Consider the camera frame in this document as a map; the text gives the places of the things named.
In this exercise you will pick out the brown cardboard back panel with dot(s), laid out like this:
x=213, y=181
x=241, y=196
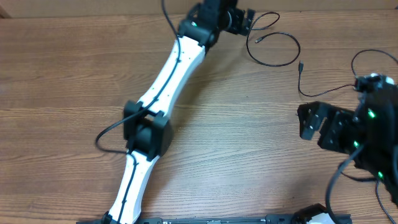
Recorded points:
x=77, y=8

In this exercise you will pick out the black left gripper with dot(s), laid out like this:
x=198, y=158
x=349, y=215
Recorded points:
x=237, y=27

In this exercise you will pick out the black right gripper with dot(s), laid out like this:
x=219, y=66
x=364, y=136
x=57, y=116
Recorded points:
x=338, y=121

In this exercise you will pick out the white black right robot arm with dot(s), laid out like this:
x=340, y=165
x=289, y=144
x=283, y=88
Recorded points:
x=372, y=126

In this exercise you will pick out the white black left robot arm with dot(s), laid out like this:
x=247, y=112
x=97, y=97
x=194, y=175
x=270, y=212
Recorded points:
x=146, y=123

